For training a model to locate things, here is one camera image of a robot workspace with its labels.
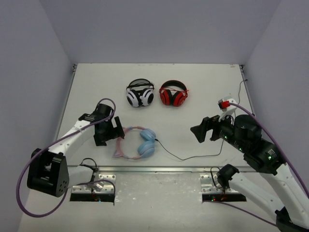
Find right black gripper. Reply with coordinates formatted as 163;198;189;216
190;109;247;153

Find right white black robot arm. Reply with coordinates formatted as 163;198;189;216
190;115;309;232

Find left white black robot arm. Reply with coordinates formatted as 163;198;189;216
27;103;125;197

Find white black headphones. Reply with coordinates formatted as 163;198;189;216
126;78;154;107

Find red black headphones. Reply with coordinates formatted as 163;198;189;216
159;80;188;107

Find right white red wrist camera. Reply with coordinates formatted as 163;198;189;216
218;96;237;122

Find metal table edge rail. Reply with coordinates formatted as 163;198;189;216
67;165;256;173

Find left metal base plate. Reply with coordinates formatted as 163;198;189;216
71;174;116;194

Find metal base plate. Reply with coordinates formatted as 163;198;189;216
199;173;223;194
71;174;116;194

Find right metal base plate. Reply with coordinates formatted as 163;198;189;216
199;173;223;194

